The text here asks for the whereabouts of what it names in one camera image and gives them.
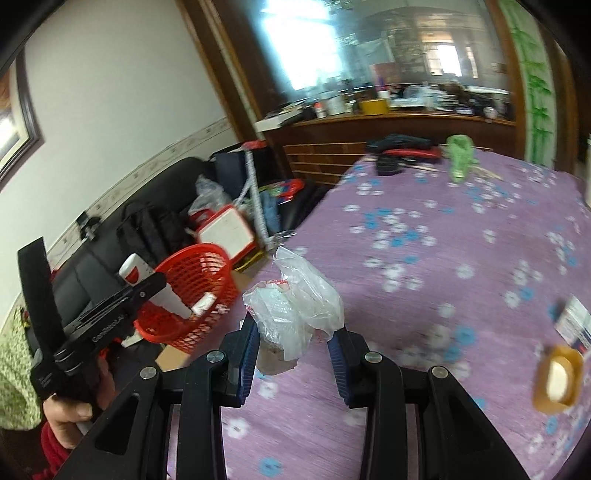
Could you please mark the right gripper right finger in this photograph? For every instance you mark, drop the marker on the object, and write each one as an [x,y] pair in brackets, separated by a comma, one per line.
[347,351]

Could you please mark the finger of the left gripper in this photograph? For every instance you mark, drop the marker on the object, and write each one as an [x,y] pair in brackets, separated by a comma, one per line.
[146,289]

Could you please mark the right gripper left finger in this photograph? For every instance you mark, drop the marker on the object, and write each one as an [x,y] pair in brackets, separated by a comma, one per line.
[240,349]

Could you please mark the white red small bottle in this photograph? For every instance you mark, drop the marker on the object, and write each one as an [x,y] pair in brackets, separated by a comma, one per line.
[134,269]

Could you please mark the clear plastic bag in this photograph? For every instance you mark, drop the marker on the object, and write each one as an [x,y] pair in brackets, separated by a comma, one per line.
[290,310]

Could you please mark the white green medicine box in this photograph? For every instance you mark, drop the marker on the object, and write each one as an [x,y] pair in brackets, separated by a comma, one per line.
[573,325]

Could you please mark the left hand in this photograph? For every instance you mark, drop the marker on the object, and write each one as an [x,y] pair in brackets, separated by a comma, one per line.
[63,415]

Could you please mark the black leather sofa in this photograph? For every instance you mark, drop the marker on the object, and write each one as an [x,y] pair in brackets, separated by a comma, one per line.
[90,275]

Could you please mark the black backpack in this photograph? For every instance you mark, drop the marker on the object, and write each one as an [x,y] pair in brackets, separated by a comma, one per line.
[152,232]

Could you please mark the red plastic basket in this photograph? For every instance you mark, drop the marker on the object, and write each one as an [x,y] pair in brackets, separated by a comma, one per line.
[200,275]

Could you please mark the red white lidded box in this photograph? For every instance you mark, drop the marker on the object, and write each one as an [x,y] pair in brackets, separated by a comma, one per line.
[230,231]

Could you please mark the clear bag on sofa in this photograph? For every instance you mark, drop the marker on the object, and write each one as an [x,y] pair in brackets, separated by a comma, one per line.
[210,196]

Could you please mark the purple floral tablecloth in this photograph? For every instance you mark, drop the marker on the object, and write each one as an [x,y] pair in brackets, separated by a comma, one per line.
[471,276]

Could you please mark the black round case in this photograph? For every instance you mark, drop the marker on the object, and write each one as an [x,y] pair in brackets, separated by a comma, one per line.
[386,165]

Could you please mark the wooden brick counter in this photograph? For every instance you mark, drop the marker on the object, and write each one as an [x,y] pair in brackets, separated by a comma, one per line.
[322,150]

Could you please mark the black red pouch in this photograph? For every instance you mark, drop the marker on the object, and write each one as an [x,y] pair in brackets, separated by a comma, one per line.
[406,147]

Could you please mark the green cloth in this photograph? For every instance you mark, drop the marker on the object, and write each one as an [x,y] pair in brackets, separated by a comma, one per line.
[461,153]

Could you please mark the glass partition panel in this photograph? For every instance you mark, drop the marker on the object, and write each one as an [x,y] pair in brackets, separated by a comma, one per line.
[307,51]

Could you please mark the framed wall picture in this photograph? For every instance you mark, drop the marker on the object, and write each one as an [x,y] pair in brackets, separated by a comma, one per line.
[21,135]

